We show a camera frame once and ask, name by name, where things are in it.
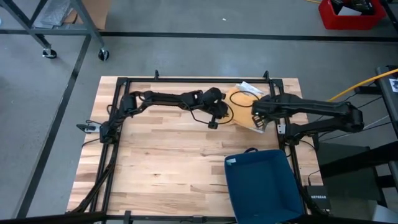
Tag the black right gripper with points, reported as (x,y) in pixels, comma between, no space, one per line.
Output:
(264,107)

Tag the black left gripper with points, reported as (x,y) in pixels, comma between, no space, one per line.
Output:
(214,102)

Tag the mustard yellow towel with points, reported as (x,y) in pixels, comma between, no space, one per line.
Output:
(244,115)

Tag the white checked towel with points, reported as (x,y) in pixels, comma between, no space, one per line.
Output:
(250,87)

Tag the blue fabric bin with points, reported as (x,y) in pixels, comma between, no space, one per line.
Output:
(264,186)

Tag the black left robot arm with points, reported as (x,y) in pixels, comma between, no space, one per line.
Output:
(161,98)

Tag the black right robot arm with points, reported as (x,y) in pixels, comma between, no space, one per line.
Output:
(326,109)

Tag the black equipment stand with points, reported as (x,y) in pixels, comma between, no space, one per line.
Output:
(357,161)

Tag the red plastic crate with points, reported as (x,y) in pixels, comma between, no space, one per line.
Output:
(329,21)

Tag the black electronic device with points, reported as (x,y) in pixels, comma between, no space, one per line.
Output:
(357,4)

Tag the cardboard box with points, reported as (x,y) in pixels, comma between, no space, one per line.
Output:
(99,12)

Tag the metal cart with castors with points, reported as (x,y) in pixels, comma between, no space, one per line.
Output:
(84,18)

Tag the silver padded sheet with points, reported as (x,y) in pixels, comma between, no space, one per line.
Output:
(56,12)

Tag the black table frame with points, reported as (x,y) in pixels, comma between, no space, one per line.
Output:
(199,80)

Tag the black Netgear switch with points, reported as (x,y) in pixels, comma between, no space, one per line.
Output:
(318,197)

